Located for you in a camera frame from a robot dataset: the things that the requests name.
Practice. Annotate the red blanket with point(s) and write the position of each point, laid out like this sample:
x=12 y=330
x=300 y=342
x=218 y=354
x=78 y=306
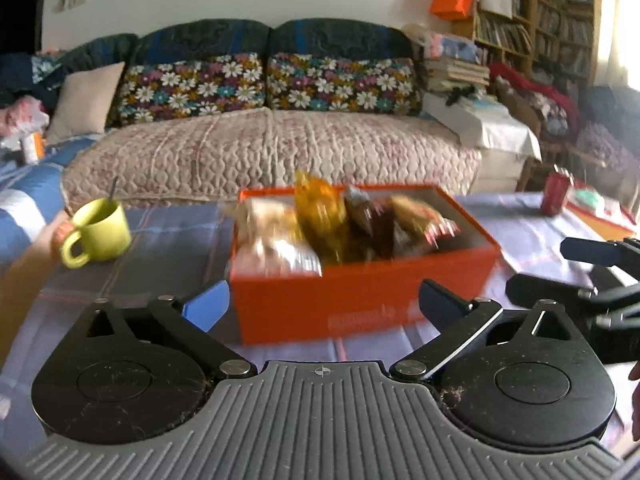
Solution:
x=545 y=90

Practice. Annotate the wall switch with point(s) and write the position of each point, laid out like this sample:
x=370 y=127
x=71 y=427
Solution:
x=71 y=0

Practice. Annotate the rattan chair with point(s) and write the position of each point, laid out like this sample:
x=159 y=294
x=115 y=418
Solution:
x=550 y=145

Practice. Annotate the orange bottle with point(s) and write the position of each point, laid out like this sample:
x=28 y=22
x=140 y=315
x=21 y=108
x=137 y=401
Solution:
x=32 y=147

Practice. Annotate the dark brown snack packet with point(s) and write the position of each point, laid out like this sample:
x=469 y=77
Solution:
x=370 y=225

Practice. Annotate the red soda can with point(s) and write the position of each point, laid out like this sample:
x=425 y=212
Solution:
x=556 y=192

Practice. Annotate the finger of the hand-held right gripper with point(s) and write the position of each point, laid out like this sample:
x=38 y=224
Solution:
x=540 y=290
x=590 y=252

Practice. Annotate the yellow-green mug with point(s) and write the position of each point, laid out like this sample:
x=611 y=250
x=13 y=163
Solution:
x=102 y=232

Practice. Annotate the dark blue clothing pile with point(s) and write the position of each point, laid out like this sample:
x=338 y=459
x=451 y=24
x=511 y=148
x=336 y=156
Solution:
x=20 y=75

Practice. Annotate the dark green bedding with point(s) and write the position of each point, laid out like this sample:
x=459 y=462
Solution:
x=615 y=105

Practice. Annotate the silver foil snack packet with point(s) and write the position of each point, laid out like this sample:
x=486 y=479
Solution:
x=272 y=240

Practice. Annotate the pink plastic bags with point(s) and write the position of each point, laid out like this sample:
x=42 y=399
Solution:
x=22 y=117

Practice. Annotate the dark blue sofa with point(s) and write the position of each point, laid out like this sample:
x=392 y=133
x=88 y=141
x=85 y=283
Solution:
x=330 y=37

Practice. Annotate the stack of books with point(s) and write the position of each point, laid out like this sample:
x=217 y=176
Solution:
x=457 y=75

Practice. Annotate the beige pillow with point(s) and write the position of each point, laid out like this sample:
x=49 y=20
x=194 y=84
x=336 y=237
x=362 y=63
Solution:
x=85 y=105

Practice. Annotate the brown nut packet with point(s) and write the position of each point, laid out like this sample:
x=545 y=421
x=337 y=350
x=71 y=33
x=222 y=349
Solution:
x=420 y=222

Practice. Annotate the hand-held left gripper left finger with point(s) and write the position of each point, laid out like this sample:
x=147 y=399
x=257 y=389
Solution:
x=207 y=304

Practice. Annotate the metal spoon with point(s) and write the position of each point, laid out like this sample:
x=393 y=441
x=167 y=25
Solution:
x=114 y=191

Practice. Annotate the orange cardboard box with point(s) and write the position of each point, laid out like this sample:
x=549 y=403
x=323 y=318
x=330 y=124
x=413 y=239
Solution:
x=350 y=300

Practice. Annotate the floral cushion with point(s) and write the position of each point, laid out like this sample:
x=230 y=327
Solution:
x=345 y=82
x=190 y=87

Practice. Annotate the checked blue tablecloth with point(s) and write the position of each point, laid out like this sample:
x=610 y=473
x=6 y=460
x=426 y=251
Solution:
x=165 y=240

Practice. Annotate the wooden bookshelf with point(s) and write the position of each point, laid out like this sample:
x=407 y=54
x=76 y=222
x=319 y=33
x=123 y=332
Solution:
x=545 y=15

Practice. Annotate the white cloth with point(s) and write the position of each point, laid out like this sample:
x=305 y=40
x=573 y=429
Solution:
x=490 y=120

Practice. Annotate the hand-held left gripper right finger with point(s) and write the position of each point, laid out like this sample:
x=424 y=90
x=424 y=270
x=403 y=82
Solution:
x=440 y=301

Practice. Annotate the orange snack packet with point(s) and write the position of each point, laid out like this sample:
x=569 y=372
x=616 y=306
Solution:
x=320 y=215

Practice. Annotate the green tissue pack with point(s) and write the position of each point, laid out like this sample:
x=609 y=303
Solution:
x=590 y=199

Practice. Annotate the blue striped blanket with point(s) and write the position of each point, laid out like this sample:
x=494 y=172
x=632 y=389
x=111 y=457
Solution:
x=25 y=195

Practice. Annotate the yellow and red container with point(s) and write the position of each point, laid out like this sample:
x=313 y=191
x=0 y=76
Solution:
x=605 y=220

